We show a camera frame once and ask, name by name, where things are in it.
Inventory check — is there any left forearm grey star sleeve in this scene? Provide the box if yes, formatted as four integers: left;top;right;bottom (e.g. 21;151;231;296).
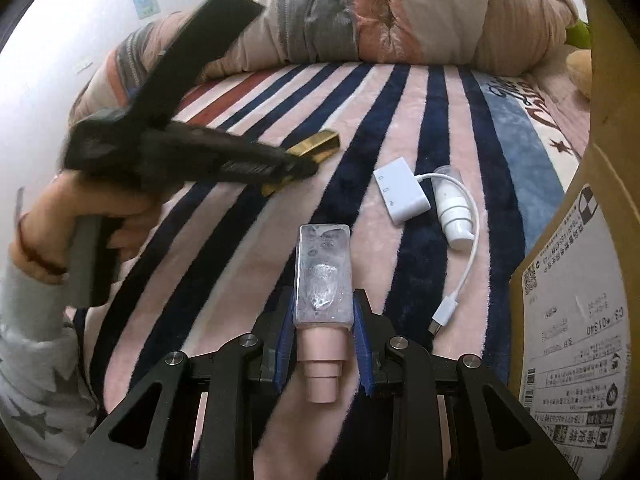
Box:
0;263;99;479

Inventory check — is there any orange plush toy pillow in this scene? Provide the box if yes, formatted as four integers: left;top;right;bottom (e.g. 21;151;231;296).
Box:
566;49;592;100

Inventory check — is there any green plush toy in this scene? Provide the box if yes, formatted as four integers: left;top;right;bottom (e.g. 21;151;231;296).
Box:
565;20;591;50

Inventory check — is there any gold rectangular box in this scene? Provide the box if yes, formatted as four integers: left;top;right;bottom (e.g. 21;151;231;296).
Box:
262;129;341;197

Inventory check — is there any person's left hand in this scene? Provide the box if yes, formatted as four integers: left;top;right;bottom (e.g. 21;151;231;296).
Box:
9;170;174;285

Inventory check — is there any striped plush bed blanket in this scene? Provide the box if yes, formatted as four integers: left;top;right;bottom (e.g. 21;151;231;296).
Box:
64;63;578;479

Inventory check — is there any brown cardboard box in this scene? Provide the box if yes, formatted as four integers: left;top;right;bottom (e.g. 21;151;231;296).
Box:
509;0;639;479

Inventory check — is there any clear bottle pink cap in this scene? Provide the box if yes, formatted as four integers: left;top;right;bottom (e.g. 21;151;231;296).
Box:
293;223;354;404

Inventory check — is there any rolled striped quilt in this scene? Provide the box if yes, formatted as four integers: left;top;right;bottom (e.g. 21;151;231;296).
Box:
70;0;578;122

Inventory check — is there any blue wall poster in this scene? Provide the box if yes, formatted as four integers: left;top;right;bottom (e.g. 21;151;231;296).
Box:
132;0;160;20

